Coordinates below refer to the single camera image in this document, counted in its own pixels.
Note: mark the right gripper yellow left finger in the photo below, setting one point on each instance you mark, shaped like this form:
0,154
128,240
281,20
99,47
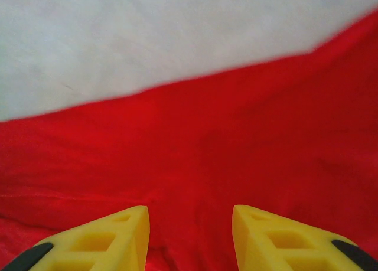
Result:
97,247

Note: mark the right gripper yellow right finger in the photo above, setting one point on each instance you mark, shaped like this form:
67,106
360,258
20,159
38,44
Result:
280,247

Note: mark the red t-shirt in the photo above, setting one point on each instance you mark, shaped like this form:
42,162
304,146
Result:
206,150

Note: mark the grey table cloth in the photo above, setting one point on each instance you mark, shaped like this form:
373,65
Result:
118,46

